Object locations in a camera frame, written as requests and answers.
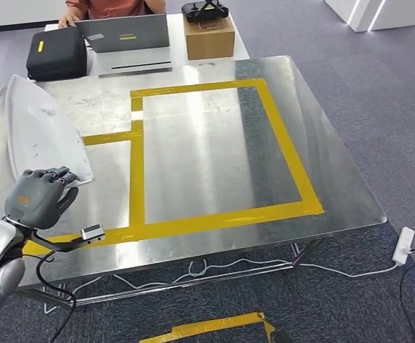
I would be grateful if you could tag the brown cardboard box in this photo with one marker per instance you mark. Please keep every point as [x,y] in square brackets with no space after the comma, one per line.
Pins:
[209,42]

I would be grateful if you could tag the yellow floor tape mark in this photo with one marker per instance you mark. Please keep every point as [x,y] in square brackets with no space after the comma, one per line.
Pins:
[210,325]

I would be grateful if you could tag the person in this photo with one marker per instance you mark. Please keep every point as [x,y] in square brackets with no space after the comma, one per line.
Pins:
[114,7]

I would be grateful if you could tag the black zipped carry case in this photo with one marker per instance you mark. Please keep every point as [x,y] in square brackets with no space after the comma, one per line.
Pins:
[57,57]

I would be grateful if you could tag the white power strip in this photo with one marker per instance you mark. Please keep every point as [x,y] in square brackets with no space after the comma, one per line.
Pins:
[403,246]

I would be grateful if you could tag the white curved plastic panel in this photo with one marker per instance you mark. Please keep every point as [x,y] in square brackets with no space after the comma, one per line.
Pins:
[42,132]

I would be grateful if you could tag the stainless steel workbench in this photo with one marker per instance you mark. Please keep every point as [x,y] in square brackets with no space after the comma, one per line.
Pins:
[210,156]

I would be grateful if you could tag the white lit platform block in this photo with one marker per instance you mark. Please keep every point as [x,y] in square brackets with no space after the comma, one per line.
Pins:
[360,14]

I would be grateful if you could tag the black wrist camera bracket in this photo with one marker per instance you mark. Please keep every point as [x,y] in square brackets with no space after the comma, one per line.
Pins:
[60,245]

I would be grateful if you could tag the black remote controller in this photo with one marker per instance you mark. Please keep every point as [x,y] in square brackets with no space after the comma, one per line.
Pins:
[192,10]

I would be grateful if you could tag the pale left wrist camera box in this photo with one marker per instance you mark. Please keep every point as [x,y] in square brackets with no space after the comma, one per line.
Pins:
[93,233]

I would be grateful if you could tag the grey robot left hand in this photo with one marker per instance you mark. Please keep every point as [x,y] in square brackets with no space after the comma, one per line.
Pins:
[35,201]

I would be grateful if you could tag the grey laptop computer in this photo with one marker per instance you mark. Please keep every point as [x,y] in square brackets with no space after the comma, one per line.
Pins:
[128,33]

